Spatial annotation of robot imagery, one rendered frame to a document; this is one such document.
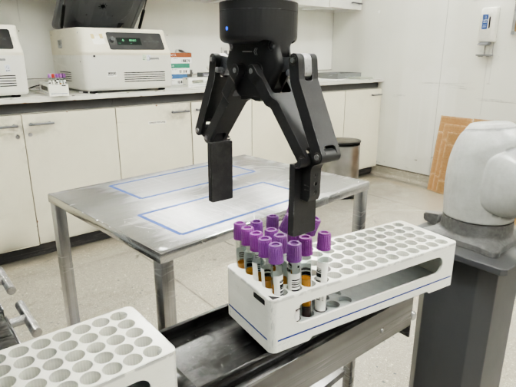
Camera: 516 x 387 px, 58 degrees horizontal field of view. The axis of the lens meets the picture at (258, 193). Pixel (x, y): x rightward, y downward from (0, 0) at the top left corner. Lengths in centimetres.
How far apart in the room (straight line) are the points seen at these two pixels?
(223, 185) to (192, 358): 20
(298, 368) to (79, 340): 23
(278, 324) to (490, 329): 79
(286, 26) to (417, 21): 390
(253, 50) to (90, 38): 245
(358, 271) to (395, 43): 395
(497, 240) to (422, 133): 319
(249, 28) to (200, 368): 34
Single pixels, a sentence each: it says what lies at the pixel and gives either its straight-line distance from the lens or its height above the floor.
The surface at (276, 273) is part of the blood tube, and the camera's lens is 48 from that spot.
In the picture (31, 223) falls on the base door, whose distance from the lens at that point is 284.
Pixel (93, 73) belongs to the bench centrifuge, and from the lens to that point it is 284.
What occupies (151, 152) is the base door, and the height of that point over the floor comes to 52.
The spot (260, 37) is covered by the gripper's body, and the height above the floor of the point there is 113.
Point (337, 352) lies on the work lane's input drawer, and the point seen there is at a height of 78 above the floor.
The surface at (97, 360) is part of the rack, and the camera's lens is 45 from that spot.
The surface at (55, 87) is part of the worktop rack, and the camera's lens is 273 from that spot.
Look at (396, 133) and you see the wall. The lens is 443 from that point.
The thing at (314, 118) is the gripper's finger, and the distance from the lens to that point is 41.
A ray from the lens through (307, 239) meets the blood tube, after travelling 49.
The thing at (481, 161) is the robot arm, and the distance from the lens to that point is 109.
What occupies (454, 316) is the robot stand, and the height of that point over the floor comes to 53.
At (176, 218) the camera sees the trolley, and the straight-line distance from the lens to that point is 89.
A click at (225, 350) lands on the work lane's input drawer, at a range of 54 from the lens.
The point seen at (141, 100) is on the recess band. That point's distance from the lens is 300.
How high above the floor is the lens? 112
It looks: 17 degrees down
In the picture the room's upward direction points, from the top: straight up
